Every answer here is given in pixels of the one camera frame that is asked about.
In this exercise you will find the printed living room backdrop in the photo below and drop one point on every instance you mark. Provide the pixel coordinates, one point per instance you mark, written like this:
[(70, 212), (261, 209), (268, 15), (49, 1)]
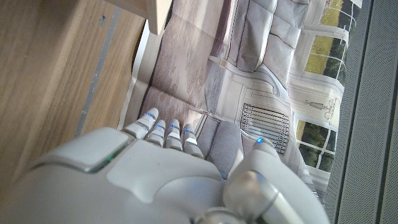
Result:
[(192, 62)]

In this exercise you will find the light wooden box with slot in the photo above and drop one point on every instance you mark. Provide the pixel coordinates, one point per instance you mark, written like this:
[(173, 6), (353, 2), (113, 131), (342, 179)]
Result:
[(155, 15)]

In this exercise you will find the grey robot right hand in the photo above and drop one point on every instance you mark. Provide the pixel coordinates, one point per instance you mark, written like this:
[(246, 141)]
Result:
[(140, 180)]

